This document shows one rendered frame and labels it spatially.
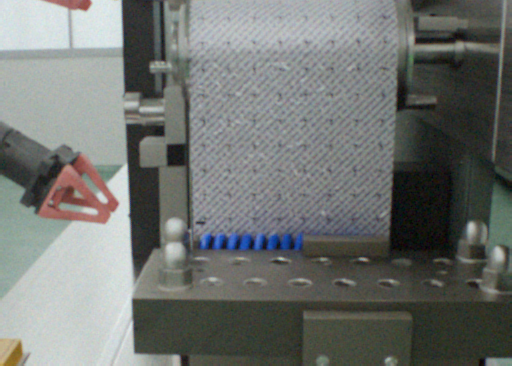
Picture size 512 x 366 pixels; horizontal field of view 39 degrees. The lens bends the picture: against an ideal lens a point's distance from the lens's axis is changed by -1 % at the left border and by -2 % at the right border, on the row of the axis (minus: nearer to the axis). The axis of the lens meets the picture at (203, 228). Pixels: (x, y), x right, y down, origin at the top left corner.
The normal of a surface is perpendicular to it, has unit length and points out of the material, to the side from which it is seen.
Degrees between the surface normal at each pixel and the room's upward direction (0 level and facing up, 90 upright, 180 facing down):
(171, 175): 90
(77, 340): 0
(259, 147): 90
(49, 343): 0
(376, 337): 90
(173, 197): 90
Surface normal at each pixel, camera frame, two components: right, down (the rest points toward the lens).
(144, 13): -0.07, 0.27
